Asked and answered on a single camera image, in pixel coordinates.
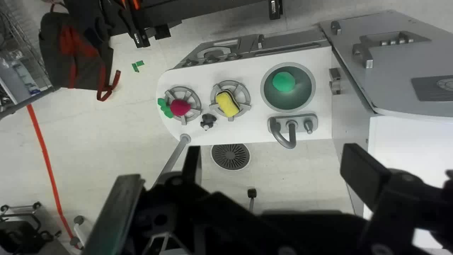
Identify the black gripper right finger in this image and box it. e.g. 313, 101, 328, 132
338, 142, 393, 210

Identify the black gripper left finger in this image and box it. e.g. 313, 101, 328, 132
82, 173, 146, 255

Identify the grey toy faucet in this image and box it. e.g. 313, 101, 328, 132
267, 112, 320, 150

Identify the grey round sink bowl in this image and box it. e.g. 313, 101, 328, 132
260, 62, 317, 113

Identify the grey pole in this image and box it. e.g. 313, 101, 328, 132
153, 133, 192, 186

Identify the green toy vegetable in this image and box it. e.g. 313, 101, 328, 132
270, 69, 297, 93

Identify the pink toy radish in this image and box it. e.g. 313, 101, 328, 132
168, 98, 192, 118

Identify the white toy kitchen counter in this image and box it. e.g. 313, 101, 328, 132
154, 45, 338, 147

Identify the black stove knob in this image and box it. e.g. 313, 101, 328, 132
199, 112, 218, 132

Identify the grey burner grate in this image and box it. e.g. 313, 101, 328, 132
209, 79, 252, 122
164, 85, 204, 125

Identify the yellow toy food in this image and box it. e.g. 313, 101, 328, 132
214, 91, 241, 119

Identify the black and red backpack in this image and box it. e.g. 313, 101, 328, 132
38, 1, 123, 103

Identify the orange cable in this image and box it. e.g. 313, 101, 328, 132
25, 103, 76, 242

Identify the metal wire shelf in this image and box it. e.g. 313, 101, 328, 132
0, 0, 55, 119

